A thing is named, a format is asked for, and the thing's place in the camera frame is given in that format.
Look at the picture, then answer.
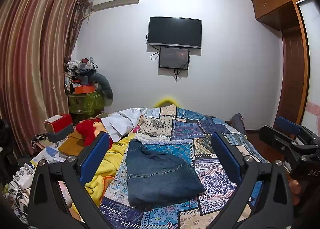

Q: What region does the blue denim jacket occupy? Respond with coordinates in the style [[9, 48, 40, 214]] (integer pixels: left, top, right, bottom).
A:
[[125, 139, 205, 209]]

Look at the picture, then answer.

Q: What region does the pile of mixed clothes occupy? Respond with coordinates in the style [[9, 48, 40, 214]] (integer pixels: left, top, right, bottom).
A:
[[64, 57, 98, 94]]

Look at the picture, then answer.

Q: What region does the right human hand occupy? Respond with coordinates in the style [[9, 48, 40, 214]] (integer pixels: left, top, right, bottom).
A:
[[289, 180, 301, 205]]

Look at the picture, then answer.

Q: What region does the brown wooden board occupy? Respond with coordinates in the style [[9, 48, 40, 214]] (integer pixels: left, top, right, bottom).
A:
[[58, 130, 85, 156]]

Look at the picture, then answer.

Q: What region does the yellow fleece blanket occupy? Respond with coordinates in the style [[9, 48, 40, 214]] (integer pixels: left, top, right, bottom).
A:
[[85, 133, 135, 207]]

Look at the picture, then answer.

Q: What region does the dark grey case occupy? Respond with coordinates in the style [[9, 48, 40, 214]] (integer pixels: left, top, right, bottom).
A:
[[47, 124, 74, 143]]

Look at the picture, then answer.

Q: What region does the red plush toy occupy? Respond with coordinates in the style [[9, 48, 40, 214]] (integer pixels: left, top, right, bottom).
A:
[[76, 118, 107, 146]]

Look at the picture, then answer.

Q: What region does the red white box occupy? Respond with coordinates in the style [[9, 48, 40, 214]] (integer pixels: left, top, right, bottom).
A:
[[44, 113, 72, 133]]

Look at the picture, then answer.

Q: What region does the purple grey garment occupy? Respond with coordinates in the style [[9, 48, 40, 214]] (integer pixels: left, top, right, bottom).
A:
[[227, 113, 246, 135]]

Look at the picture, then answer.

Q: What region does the white shirt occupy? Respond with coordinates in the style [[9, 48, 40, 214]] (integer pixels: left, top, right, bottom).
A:
[[101, 107, 148, 142]]

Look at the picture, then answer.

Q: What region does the orange box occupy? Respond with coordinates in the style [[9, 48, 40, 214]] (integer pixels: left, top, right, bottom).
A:
[[74, 85, 95, 94]]

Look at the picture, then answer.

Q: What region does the grey plush toy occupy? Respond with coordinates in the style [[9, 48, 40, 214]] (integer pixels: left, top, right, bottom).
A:
[[89, 73, 113, 99]]

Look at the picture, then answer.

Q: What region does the yellow headboard edge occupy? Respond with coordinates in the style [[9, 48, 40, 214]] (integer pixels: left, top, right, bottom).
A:
[[153, 97, 180, 107]]

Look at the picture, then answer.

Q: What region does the brown wooden wardrobe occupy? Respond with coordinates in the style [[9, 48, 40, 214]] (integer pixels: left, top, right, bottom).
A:
[[252, 0, 310, 124]]

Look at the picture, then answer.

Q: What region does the striped red curtain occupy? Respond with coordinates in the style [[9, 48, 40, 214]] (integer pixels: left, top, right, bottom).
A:
[[1, 0, 89, 154]]

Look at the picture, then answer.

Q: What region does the black monitor cable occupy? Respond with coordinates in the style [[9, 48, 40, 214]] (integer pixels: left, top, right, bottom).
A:
[[145, 33, 190, 83]]

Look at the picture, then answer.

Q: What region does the small black wall monitor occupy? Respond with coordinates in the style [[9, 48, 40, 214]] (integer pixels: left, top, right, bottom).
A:
[[158, 47, 189, 70]]

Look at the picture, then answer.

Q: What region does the large black wall television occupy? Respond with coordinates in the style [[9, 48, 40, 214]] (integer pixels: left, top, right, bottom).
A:
[[147, 16, 202, 49]]

